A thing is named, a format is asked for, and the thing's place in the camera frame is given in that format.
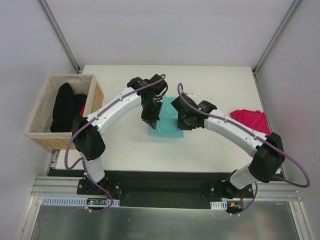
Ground teal t-shirt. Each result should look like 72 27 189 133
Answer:
148 96 184 139

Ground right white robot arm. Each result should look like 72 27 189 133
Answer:
171 94 285 199

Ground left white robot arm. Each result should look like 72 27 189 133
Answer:
67 74 168 195

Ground pink folded t-shirt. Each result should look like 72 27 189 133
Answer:
229 109 272 135

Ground red garment in basket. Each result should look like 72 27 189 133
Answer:
73 100 87 118

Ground black garment in basket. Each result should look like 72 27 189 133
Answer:
50 83 87 133

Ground wicker laundry basket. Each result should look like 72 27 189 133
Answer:
26 74 104 150

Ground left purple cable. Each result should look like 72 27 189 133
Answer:
64 73 168 213

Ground purple cable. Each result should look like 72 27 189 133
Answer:
177 82 311 217
64 73 168 213

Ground left aluminium corner post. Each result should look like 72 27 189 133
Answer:
37 0 81 74

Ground aluminium corner post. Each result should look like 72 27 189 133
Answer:
37 0 81 74
252 0 303 76

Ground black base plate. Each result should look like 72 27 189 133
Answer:
76 170 260 208

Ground right white cable duct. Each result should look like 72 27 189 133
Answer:
210 200 228 211

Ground white cable duct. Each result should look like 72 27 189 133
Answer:
210 200 228 211
42 196 120 208

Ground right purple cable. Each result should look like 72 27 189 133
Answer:
177 82 311 217

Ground aluminium rail frame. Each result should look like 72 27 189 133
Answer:
31 176 303 202

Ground left white cable duct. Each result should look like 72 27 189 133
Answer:
42 196 120 208

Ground right aluminium corner post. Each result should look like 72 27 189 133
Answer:
252 0 303 76

